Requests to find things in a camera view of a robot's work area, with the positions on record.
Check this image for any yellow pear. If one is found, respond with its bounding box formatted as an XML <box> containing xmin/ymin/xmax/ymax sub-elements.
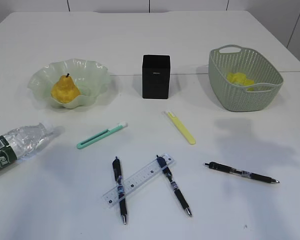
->
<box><xmin>50</xmin><ymin>73</ymin><xmax>81</xmax><ymax>104</ymax></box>

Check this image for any clear water bottle green label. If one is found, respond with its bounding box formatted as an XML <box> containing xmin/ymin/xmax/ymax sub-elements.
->
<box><xmin>0</xmin><ymin>122</ymin><xmax>59</xmax><ymax>175</ymax></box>

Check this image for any black pen middle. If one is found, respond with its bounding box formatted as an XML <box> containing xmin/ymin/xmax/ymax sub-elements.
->
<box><xmin>156</xmin><ymin>155</ymin><xmax>193</xmax><ymax>217</ymax></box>

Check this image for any black pen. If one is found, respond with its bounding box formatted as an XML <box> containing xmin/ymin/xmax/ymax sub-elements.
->
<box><xmin>204</xmin><ymin>161</ymin><xmax>280</xmax><ymax>184</ymax></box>
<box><xmin>112</xmin><ymin>156</ymin><xmax>128</xmax><ymax>225</ymax></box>
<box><xmin>156</xmin><ymin>155</ymin><xmax>193</xmax><ymax>217</ymax></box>

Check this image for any yellow utility knife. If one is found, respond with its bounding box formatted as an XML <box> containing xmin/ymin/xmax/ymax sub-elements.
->
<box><xmin>164</xmin><ymin>111</ymin><xmax>196</xmax><ymax>145</ymax></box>

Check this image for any green utility knife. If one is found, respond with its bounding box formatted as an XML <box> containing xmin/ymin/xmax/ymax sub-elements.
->
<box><xmin>76</xmin><ymin>122</ymin><xmax>128</xmax><ymax>150</ymax></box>

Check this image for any black square pen holder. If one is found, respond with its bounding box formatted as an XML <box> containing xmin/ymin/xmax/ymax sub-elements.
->
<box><xmin>141</xmin><ymin>54</ymin><xmax>171</xmax><ymax>99</ymax></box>

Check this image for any black pen left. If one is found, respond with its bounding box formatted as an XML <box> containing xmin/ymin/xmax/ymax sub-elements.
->
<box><xmin>112</xmin><ymin>156</ymin><xmax>128</xmax><ymax>225</ymax></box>

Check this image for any green wavy glass plate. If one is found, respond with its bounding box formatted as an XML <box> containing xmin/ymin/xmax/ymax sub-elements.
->
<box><xmin>27</xmin><ymin>58</ymin><xmax>111</xmax><ymax>109</ymax></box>

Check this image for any black pen right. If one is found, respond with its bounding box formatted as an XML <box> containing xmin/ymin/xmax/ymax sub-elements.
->
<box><xmin>204</xmin><ymin>161</ymin><xmax>280</xmax><ymax>184</ymax></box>

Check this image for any transparent plastic ruler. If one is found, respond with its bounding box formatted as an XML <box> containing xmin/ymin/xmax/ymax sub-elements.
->
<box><xmin>101</xmin><ymin>153</ymin><xmax>175</xmax><ymax>208</ymax></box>

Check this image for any green woven plastic basket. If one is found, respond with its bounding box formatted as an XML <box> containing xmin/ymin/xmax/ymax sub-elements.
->
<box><xmin>208</xmin><ymin>44</ymin><xmax>284</xmax><ymax>112</ymax></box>

